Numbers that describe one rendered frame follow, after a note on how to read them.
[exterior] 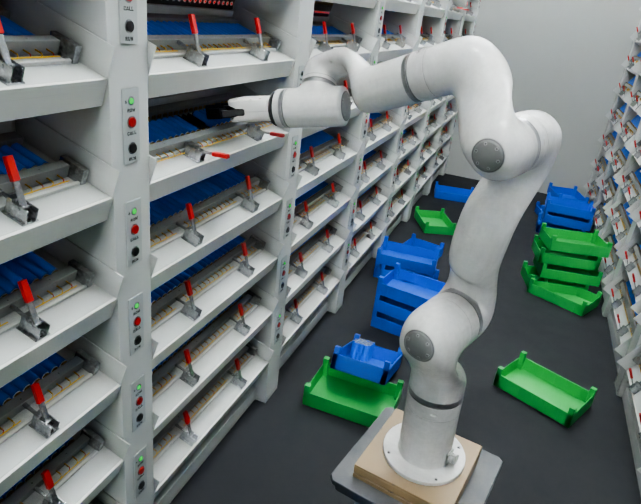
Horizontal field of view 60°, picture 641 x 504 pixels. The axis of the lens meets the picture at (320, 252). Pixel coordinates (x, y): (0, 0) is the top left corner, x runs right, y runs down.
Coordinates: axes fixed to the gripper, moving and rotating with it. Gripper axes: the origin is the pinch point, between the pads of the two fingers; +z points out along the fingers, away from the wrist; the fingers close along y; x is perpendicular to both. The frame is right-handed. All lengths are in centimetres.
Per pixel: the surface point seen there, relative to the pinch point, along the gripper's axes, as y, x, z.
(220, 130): 3.5, 4.0, -2.1
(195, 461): 11, 95, 15
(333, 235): -92, 61, 11
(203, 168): 16.9, 9.9, -5.4
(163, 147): 24.9, 4.2, -2.4
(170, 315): 22.2, 42.8, 5.6
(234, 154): 4.3, 9.3, -5.5
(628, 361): -97, 106, -103
